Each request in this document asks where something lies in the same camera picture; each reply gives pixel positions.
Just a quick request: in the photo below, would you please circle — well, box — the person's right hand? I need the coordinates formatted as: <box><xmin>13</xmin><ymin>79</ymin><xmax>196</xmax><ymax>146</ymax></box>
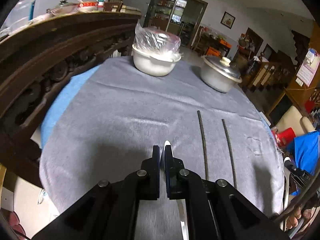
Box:
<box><xmin>286</xmin><ymin>206</ymin><xmax>314</xmax><ymax>229</ymax></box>

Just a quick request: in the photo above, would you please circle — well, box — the red plastic stool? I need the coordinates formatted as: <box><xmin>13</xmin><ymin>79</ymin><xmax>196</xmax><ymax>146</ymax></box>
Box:
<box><xmin>272</xmin><ymin>127</ymin><xmax>296</xmax><ymax>147</ymax></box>

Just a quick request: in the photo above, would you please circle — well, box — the grey table cloth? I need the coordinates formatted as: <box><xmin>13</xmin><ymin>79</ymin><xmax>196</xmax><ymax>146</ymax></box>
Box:
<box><xmin>40</xmin><ymin>56</ymin><xmax>284</xmax><ymax>239</ymax></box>

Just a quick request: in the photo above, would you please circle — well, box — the aluminium pot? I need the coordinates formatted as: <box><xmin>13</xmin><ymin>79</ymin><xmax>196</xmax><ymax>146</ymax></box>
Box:
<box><xmin>200</xmin><ymin>59</ymin><xmax>242</xmax><ymax>93</ymax></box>

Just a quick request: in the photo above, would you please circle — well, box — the aluminium pot lid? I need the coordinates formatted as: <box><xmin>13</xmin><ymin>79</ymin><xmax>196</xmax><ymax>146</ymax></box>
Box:
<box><xmin>202</xmin><ymin>55</ymin><xmax>242</xmax><ymax>83</ymax></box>

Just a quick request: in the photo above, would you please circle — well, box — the white ceramic pot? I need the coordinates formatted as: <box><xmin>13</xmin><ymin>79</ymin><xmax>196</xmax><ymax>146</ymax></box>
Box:
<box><xmin>132</xmin><ymin>44</ymin><xmax>181</xmax><ymax>77</ymax></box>

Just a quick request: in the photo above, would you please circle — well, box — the carved dark wood sideboard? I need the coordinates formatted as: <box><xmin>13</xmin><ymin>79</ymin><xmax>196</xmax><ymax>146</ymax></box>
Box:
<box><xmin>1</xmin><ymin>12</ymin><xmax>140</xmax><ymax>186</ymax></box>

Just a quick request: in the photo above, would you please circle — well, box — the clear plastic bag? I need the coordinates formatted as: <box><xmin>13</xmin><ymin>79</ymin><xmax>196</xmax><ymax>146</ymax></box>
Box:
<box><xmin>134</xmin><ymin>22</ymin><xmax>181</xmax><ymax>54</ymax></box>

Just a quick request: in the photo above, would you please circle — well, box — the wall calendar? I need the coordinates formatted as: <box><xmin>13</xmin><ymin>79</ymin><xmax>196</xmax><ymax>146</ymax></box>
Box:
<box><xmin>296</xmin><ymin>48</ymin><xmax>319</xmax><ymax>87</ymax></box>

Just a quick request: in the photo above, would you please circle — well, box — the framed wall picture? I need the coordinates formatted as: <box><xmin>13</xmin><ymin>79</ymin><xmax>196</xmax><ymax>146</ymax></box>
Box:
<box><xmin>220</xmin><ymin>11</ymin><xmax>235</xmax><ymax>29</ymax></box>

